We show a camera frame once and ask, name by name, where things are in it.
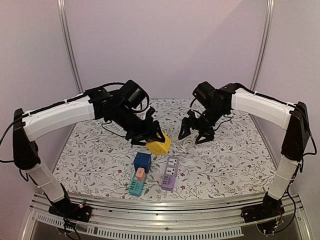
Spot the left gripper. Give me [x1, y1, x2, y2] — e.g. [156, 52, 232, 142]
[113, 104, 165, 146]

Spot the yellow cube socket adapter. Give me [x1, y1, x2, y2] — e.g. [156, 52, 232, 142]
[145, 131, 172, 156]

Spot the beige cable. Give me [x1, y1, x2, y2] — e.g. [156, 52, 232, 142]
[172, 129, 201, 154]

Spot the blue cube socket adapter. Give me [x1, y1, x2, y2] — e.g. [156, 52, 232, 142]
[133, 152, 152, 174]

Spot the pink plug adapter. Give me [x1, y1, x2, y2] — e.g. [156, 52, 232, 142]
[135, 167, 146, 182]

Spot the purple power strip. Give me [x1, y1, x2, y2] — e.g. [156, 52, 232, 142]
[160, 156, 179, 191]

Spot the teal power strip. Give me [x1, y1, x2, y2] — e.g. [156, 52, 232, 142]
[128, 172, 148, 197]

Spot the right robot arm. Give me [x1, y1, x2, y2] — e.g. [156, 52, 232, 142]
[178, 81, 313, 218]

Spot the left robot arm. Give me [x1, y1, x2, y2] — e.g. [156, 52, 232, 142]
[0, 80, 166, 217]

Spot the floral table mat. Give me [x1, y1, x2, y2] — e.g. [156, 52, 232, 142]
[53, 99, 276, 202]

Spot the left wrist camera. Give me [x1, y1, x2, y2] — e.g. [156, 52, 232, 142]
[144, 106, 156, 119]

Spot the right aluminium frame post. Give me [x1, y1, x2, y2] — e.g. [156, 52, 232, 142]
[250, 0, 275, 91]

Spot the aluminium frame post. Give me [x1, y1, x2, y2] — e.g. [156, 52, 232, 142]
[250, 0, 275, 91]
[56, 0, 84, 94]

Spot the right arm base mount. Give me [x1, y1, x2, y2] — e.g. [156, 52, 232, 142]
[240, 200, 285, 223]

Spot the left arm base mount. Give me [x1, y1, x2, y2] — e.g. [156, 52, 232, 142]
[48, 198, 93, 223]

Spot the aluminium front rail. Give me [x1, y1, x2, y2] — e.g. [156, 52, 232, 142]
[22, 194, 320, 240]

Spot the left aluminium frame post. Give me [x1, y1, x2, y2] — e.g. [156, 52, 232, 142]
[56, 0, 84, 94]

